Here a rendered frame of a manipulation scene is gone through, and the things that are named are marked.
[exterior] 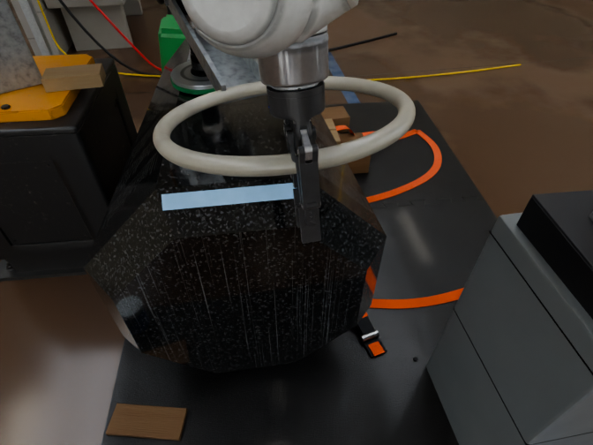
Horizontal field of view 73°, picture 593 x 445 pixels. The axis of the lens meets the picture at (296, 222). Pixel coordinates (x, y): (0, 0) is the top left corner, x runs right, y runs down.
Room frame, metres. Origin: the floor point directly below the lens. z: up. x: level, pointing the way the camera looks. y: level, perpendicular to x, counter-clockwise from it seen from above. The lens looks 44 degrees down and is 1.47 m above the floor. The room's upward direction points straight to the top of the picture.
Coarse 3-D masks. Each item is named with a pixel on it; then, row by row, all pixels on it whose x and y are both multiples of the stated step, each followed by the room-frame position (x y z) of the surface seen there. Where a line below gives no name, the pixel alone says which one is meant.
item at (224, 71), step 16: (176, 16) 1.22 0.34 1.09; (192, 32) 1.09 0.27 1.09; (192, 48) 1.09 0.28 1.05; (208, 48) 1.10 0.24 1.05; (208, 64) 0.95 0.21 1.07; (224, 64) 1.03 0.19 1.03; (240, 64) 1.03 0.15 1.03; (256, 64) 0.97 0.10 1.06; (224, 80) 0.96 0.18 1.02; (240, 80) 0.96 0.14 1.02; (256, 80) 0.96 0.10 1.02; (256, 96) 0.90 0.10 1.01
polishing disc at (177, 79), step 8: (184, 64) 1.35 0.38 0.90; (176, 72) 1.29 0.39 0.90; (184, 72) 1.29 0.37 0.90; (176, 80) 1.23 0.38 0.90; (184, 80) 1.23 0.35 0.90; (192, 80) 1.23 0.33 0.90; (200, 80) 1.23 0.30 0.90; (208, 80) 1.23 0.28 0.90; (192, 88) 1.19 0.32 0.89; (200, 88) 1.19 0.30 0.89; (208, 88) 1.20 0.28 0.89
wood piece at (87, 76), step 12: (48, 72) 1.44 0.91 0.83; (60, 72) 1.44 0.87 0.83; (72, 72) 1.44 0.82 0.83; (84, 72) 1.44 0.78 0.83; (96, 72) 1.44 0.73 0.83; (48, 84) 1.39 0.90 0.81; (60, 84) 1.40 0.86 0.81; (72, 84) 1.41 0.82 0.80; (84, 84) 1.41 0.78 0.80; (96, 84) 1.42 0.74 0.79
